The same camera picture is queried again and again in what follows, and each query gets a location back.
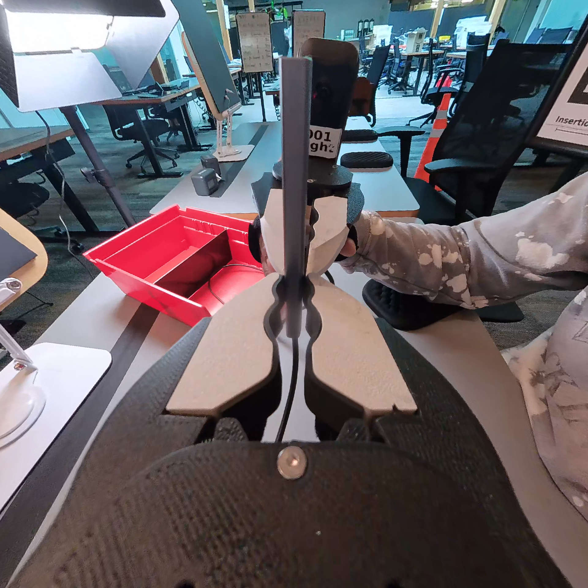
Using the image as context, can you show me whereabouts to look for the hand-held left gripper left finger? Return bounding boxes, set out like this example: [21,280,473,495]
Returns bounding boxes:
[165,273,286,419]

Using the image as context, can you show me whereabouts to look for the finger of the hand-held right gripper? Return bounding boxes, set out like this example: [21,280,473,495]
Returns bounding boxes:
[304,197,350,277]
[261,185,286,276]

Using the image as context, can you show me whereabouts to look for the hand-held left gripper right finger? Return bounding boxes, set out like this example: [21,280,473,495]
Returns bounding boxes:
[301,274,419,422]

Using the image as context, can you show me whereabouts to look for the grey usb hub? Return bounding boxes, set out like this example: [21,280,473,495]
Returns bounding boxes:
[278,56,315,338]

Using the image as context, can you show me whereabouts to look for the short hub cable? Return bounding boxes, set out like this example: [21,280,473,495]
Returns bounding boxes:
[275,335,301,444]

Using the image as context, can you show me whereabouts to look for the thin black usb-c cable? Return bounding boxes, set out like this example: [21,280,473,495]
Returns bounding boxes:
[206,263,268,306]

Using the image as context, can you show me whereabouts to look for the red plastic bin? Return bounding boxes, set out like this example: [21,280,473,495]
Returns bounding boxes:
[83,203,273,328]

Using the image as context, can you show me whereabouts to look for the person's right forearm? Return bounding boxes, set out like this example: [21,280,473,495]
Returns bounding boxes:
[342,172,588,309]

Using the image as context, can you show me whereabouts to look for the person's right hand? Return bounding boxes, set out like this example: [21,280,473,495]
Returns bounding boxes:
[340,224,360,265]

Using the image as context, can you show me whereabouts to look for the white whiteboard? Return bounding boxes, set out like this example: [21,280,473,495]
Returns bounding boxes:
[235,11,275,74]
[292,10,327,58]

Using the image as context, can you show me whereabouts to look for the black bin divider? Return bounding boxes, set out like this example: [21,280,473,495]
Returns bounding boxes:
[142,228,230,299]

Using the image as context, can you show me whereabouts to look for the orange traffic cone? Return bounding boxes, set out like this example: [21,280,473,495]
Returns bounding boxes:
[413,92,454,184]

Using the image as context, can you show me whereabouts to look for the black office chair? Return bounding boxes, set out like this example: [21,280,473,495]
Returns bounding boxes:
[378,39,577,226]
[102,103,181,179]

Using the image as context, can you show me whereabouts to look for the white metal stand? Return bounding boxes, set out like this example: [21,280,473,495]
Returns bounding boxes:
[0,277,113,508]

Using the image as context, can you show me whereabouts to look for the wooden desk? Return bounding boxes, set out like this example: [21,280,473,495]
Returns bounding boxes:
[89,77,205,177]
[0,125,76,239]

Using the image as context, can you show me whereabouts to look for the grey light stand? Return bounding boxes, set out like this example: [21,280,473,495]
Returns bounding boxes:
[34,107,138,230]

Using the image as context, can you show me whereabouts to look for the framed white sign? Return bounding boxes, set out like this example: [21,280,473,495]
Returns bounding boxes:
[526,39,588,161]

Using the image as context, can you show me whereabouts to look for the studio light panel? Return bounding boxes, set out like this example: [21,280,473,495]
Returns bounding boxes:
[0,0,181,114]

